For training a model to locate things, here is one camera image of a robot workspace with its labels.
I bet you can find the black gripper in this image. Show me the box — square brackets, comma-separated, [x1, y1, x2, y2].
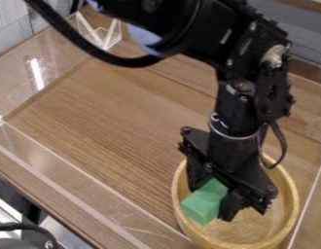
[177, 115, 279, 223]

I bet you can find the green rectangular block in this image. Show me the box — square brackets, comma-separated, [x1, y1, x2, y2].
[180, 178, 227, 226]

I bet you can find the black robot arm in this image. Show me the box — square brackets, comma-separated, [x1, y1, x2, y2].
[23, 0, 296, 222]

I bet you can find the brown wooden bowl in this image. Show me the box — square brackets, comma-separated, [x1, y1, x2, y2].
[170, 160, 299, 249]

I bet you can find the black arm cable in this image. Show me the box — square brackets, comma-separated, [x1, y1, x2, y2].
[256, 122, 288, 170]

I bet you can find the clear acrylic enclosure wall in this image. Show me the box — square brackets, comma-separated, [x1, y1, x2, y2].
[0, 30, 321, 249]

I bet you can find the grey metal frame part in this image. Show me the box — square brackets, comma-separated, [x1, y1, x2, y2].
[0, 197, 87, 249]

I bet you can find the black cable lower left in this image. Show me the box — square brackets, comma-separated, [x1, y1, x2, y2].
[0, 223, 59, 249]

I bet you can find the clear acrylic corner bracket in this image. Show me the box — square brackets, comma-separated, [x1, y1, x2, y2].
[74, 13, 121, 51]

